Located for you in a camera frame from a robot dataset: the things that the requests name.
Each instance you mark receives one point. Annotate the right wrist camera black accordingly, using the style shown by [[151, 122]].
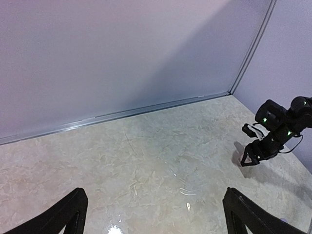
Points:
[[252, 132]]

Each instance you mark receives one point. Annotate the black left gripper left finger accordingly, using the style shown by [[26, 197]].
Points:
[[68, 215]]

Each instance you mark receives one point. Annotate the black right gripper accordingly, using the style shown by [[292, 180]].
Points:
[[264, 149]]

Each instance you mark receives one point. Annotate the right aluminium corner post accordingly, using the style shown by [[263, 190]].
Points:
[[253, 47]]

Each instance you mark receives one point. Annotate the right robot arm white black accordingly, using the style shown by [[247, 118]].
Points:
[[275, 126]]

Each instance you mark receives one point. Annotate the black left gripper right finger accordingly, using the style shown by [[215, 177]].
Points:
[[242, 214]]

